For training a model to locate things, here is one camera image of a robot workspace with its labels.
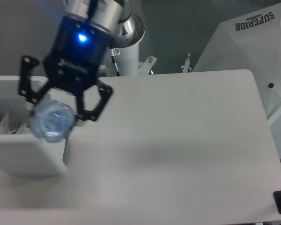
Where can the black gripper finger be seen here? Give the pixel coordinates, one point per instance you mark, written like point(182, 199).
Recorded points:
point(97, 100)
point(32, 97)

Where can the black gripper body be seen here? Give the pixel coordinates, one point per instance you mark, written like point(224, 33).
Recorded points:
point(78, 50)

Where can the crushed clear plastic bottle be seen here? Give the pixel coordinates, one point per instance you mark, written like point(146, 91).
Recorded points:
point(51, 120)

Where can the clear plastic bag green stripe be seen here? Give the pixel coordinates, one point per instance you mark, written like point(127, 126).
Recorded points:
point(23, 129)

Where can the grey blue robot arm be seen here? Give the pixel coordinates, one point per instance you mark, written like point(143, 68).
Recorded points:
point(101, 14)

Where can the white printed paper trash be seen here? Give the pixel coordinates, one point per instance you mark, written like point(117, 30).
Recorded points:
point(9, 122)

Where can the white plastic trash can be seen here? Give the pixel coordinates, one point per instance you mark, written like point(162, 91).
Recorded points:
point(24, 154)

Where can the white umbrella with lettering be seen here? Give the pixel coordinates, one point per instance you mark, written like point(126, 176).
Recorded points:
point(253, 42)

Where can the white metal base bracket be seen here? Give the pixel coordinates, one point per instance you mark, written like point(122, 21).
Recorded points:
point(144, 68)

